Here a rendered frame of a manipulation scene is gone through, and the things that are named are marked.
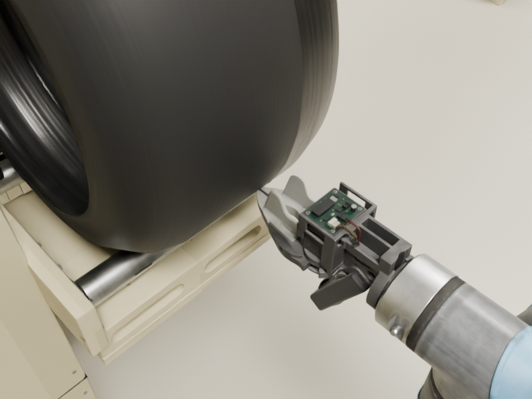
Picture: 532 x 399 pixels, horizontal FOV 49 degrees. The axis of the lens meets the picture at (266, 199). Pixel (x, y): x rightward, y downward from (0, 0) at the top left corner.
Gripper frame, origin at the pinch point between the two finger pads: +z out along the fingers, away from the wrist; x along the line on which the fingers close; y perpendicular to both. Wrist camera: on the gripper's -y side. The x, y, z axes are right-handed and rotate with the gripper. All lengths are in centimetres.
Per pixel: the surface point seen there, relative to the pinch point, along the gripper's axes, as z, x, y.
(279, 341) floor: 23, -28, -102
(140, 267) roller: 10.5, 14.0, -11.5
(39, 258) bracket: 18.0, 23.9, -7.2
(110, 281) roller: 10.9, 18.5, -10.6
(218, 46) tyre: -1.8, 7.5, 26.7
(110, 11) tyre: 1.9, 14.9, 31.4
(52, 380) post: 18.2, 30.0, -34.2
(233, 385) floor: 22, -9, -102
